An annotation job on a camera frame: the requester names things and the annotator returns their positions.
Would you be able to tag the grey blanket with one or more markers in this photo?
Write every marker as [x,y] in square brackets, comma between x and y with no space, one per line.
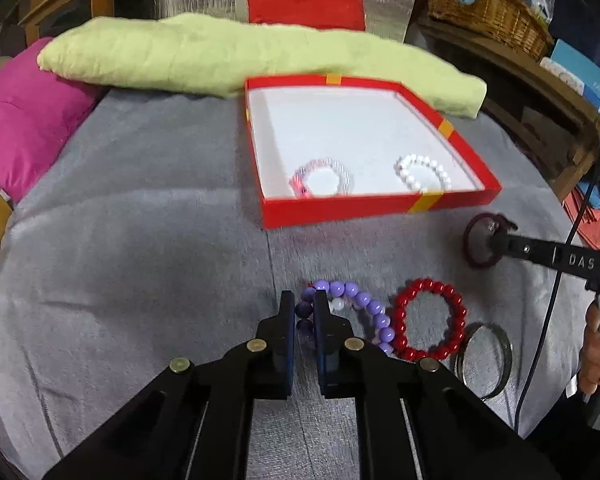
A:
[130,240]

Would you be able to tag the person's right hand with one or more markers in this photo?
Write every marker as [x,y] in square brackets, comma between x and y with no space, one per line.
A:
[592,355]

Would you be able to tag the blue book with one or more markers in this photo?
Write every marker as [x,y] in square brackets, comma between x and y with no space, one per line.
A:
[590,75]

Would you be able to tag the wooden shelf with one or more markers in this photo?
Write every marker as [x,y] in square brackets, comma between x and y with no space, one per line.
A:
[545,90]

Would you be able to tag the red cushion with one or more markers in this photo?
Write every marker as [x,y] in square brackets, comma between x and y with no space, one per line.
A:
[305,9]

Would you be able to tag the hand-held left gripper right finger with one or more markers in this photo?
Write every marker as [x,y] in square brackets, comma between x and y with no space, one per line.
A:
[321,347]

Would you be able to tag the wicker basket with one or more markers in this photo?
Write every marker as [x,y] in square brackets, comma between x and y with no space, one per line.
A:
[495,15]

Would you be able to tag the dark maroon bangle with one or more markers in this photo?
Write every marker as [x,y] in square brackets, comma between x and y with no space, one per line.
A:
[468,251]

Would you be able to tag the silver metal bangle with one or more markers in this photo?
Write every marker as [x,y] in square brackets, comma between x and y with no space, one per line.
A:
[507,355]

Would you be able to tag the wooden cabinet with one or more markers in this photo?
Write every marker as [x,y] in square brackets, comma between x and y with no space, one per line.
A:
[60,5]

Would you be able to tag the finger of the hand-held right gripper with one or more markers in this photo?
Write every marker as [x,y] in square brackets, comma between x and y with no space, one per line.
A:
[522,250]

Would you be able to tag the magenta pillow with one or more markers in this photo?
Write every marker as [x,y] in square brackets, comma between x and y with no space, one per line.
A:
[25,120]

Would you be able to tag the red papers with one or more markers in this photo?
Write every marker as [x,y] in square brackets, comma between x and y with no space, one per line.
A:
[587,220]

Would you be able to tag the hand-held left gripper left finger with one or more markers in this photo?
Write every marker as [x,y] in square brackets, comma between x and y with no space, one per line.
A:
[288,347]

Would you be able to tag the light green pillow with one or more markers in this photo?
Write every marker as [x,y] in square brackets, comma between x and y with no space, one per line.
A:
[205,55]

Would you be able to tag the red cardboard box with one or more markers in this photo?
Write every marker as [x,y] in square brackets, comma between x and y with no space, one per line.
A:
[330,211]

